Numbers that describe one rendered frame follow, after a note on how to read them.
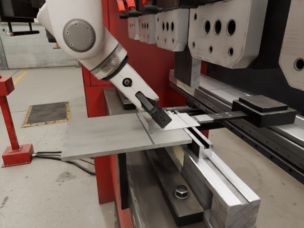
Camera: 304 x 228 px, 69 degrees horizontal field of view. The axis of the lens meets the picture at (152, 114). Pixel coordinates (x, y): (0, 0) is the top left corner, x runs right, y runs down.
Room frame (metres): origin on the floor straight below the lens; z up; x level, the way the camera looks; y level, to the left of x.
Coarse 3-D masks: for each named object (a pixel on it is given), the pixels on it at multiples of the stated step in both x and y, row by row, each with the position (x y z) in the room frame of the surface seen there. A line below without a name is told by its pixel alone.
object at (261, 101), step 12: (252, 96) 0.61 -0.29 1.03; (264, 96) 0.61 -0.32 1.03; (240, 108) 0.57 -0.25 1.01; (252, 108) 0.54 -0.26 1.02; (264, 108) 0.51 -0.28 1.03; (276, 108) 0.52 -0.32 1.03; (288, 108) 0.54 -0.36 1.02; (204, 120) 0.50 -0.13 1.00; (216, 120) 0.51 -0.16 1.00; (252, 120) 0.52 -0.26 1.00; (264, 120) 0.50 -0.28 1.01; (276, 120) 0.51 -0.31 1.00; (288, 120) 0.52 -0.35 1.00
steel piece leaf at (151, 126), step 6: (174, 114) 0.55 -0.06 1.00; (144, 120) 0.48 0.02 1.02; (150, 120) 0.51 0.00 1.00; (174, 120) 0.51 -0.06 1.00; (180, 120) 0.51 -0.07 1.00; (144, 126) 0.48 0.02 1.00; (150, 126) 0.47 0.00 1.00; (156, 126) 0.47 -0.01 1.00; (168, 126) 0.47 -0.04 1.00; (174, 126) 0.47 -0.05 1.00; (180, 126) 0.47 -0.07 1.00; (186, 126) 0.47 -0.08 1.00; (150, 132) 0.45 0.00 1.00
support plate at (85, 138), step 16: (144, 112) 0.57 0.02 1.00; (80, 128) 0.47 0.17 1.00; (96, 128) 0.47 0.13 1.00; (112, 128) 0.47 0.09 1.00; (128, 128) 0.47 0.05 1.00; (64, 144) 0.39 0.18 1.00; (80, 144) 0.39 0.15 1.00; (96, 144) 0.39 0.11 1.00; (112, 144) 0.39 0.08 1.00; (128, 144) 0.39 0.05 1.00; (144, 144) 0.39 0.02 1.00; (160, 144) 0.40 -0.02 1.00; (176, 144) 0.41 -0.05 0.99; (64, 160) 0.35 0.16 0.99
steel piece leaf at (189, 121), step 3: (177, 114) 0.55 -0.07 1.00; (180, 114) 0.55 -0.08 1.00; (183, 114) 0.55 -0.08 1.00; (186, 114) 0.55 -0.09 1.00; (180, 117) 0.53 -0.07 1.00; (183, 117) 0.53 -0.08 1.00; (186, 117) 0.53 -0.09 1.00; (189, 117) 0.53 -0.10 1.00; (183, 120) 0.51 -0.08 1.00; (186, 120) 0.51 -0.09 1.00; (189, 120) 0.51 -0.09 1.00; (192, 120) 0.51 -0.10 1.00; (186, 123) 0.49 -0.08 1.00; (189, 123) 0.49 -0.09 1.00; (192, 123) 0.49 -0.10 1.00; (195, 123) 0.49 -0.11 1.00; (198, 123) 0.49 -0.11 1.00; (192, 126) 0.47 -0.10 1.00; (195, 126) 0.48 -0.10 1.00
